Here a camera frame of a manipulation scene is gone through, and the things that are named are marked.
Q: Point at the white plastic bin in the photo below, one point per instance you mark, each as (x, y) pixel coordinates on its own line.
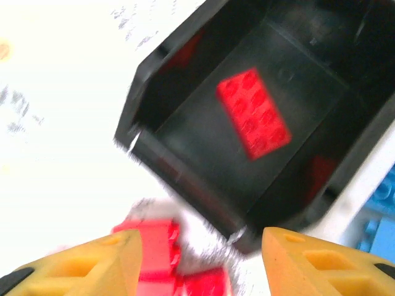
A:
(348, 197)

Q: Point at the black plastic bin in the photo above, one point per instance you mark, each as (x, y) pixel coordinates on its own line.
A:
(197, 148)

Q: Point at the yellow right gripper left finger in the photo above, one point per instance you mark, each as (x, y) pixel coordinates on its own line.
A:
(77, 271)

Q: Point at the blue lego brick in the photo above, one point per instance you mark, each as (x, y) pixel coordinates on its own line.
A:
(384, 192)
(378, 240)

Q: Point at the red lego brick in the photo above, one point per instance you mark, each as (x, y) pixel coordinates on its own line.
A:
(155, 249)
(253, 114)
(206, 283)

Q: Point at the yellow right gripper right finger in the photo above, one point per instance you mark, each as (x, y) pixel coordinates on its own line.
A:
(324, 268)

